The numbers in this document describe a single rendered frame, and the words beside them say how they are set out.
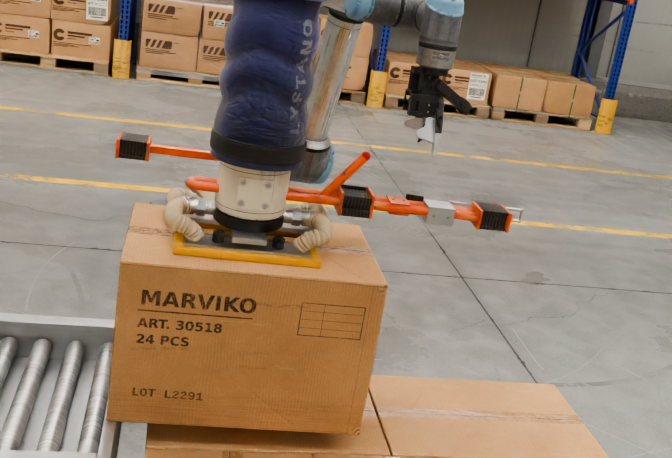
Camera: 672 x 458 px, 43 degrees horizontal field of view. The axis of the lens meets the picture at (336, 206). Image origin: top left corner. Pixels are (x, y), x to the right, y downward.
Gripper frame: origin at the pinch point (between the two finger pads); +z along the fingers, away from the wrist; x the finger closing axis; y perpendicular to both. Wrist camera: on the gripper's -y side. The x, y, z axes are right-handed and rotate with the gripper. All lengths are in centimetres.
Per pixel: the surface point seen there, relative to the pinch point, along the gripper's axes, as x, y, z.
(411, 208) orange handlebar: 3.6, 2.6, 14.0
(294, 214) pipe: 2.0, 30.8, 18.8
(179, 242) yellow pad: 11, 57, 25
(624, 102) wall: -834, -494, 91
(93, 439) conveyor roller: 18, 73, 73
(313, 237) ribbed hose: 12.1, 27.1, 20.7
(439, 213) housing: 3.8, -4.5, 14.6
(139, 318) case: 20, 65, 40
